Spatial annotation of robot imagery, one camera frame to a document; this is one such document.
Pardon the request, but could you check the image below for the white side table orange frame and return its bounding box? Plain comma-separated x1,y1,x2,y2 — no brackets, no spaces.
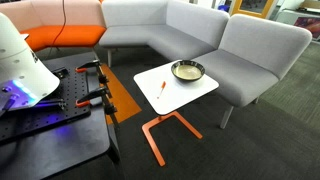
133,60,220,168

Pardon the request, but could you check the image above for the grey sofa seat module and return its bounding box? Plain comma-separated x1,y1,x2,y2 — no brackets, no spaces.
192,13,313,130

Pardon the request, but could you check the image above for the orange and silver pen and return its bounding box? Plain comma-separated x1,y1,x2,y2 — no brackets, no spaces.
156,81,167,100

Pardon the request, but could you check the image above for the grey corner sofa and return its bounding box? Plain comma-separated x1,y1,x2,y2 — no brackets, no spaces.
98,0,231,68

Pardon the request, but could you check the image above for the black bar clamp orange tip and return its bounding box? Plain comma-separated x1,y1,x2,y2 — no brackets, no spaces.
75,59,110,85
75,86,120,129

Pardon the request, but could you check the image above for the dark bowl with cream inside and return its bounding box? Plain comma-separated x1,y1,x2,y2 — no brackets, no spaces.
170,59,206,83

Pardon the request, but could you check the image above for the white counter with red poster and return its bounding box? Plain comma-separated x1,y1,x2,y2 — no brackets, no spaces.
275,6,320,42

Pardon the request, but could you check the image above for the yellow door frame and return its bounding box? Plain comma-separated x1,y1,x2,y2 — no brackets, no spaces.
230,0,275,20

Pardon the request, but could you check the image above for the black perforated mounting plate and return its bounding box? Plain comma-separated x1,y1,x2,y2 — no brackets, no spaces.
0,66,92,143

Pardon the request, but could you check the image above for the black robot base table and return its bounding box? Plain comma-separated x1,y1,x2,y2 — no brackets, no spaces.
0,51,122,180

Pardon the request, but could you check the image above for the orange and pink sofa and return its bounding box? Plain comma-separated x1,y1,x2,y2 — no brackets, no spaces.
0,0,107,52

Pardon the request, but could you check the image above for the thin dark hanging cable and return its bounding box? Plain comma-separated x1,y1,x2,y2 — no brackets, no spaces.
46,0,67,56

